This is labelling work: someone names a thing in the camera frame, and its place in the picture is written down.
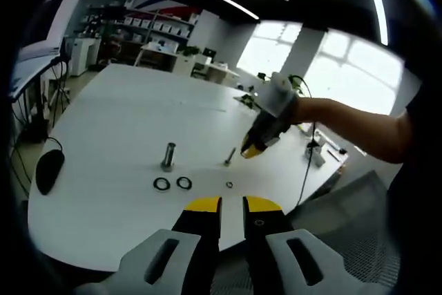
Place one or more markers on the white low desk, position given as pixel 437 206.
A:
pixel 221 72

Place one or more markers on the shelf rack with white bins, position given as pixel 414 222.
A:
pixel 148 25

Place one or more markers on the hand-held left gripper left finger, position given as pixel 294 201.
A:
pixel 193 239

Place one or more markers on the white side desk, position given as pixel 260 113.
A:
pixel 31 67

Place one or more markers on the grey mesh office chair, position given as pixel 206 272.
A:
pixel 355 226

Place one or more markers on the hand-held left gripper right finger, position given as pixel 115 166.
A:
pixel 262 236

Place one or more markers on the white cabinet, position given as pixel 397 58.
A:
pixel 83 56

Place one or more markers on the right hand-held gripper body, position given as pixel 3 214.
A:
pixel 276 98

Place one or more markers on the black computer mouse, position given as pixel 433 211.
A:
pixel 50 170

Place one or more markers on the white table wooden legs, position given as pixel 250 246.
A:
pixel 155 47

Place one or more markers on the large threaded stud bolt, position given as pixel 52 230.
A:
pixel 168 155

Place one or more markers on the large standing display screen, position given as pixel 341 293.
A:
pixel 45 22

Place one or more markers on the small threaded stud bolt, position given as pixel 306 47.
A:
pixel 230 156

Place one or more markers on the person's dark shirt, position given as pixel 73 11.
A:
pixel 414 129

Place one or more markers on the large bright window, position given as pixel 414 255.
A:
pixel 345 74

